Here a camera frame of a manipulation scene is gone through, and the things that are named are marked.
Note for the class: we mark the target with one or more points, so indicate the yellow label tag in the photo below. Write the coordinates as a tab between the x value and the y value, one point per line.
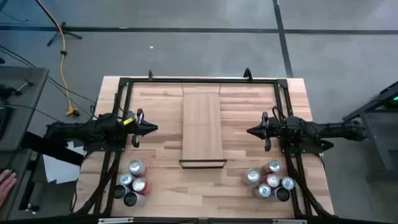
128	121

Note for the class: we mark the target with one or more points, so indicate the black desk device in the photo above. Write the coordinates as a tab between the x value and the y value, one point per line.
3	123

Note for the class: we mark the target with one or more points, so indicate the black computer with green light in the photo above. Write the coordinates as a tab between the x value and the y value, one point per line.
393	101

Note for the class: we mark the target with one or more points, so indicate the person's hand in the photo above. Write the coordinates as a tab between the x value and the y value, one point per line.
7	186

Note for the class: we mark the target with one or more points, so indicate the silver blue energy drink can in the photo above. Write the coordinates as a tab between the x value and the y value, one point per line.
287	183
273	166
264	190
126	179

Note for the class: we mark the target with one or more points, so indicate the red soda can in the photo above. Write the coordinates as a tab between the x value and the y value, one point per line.
140	185
272	180

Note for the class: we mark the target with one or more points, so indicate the grey side desk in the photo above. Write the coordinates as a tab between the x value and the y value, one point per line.
25	124

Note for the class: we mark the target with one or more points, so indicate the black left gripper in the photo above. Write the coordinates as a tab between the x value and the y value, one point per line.
130	130

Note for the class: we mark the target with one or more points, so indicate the black support beam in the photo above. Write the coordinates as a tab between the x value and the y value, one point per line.
46	146

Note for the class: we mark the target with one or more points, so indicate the black metal clamp tool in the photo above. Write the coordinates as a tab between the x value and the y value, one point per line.
7	92

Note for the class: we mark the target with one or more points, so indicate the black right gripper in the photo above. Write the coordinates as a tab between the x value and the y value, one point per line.
275	132

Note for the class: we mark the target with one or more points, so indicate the silver metal bracket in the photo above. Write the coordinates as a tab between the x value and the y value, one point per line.
289	221
115	220

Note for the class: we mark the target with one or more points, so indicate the grey-framed workbench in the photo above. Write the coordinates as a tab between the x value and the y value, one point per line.
377	146

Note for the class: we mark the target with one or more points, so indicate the black aluminium rail frame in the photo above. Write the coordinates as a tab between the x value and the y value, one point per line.
202	80

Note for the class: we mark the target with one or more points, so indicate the black table clamp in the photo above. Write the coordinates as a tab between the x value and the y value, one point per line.
247	74
150	74

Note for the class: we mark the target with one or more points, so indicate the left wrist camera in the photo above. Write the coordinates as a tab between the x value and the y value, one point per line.
133	116

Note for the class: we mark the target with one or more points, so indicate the pale pink soda can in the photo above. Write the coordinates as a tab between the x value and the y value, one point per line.
136	167
252	176

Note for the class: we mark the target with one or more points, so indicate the white paper sheet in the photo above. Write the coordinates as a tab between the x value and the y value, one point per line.
59	169

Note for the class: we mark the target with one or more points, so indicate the black tripod stand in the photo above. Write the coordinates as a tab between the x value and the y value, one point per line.
73	35

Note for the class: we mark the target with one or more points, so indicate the black-top silver can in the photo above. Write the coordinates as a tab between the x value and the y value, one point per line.
282	194
132	199
119	191

